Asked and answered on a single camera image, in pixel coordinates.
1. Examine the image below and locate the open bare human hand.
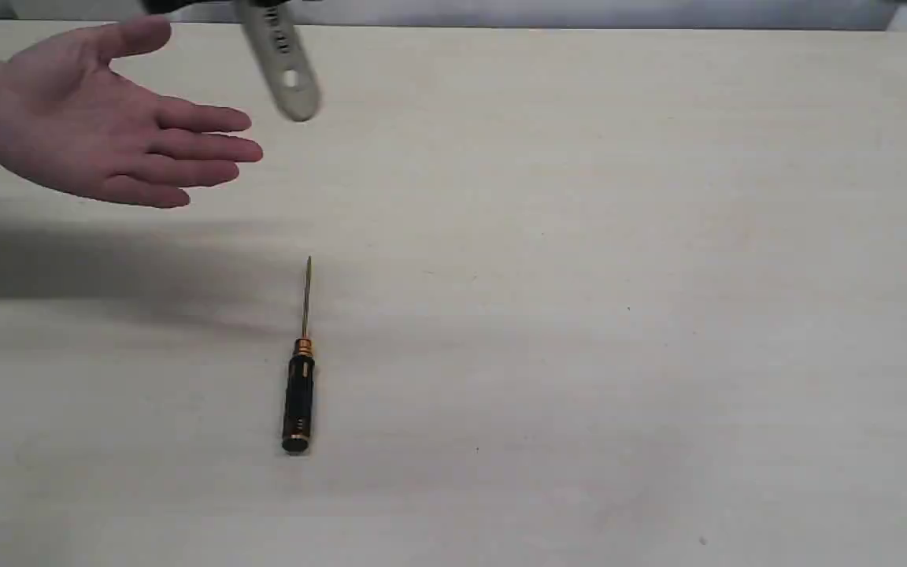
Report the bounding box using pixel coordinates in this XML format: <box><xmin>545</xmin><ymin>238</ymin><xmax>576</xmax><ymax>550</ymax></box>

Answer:
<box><xmin>0</xmin><ymin>16</ymin><xmax>264</xmax><ymax>209</ymax></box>

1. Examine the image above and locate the grey metal wrench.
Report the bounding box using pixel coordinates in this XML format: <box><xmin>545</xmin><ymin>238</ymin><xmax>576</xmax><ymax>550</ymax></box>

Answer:
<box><xmin>232</xmin><ymin>1</ymin><xmax>323</xmax><ymax>122</ymax></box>

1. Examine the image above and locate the black orange handled screwdriver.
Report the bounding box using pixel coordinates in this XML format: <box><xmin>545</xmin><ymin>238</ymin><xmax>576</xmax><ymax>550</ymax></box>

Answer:
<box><xmin>281</xmin><ymin>256</ymin><xmax>316</xmax><ymax>455</ymax></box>

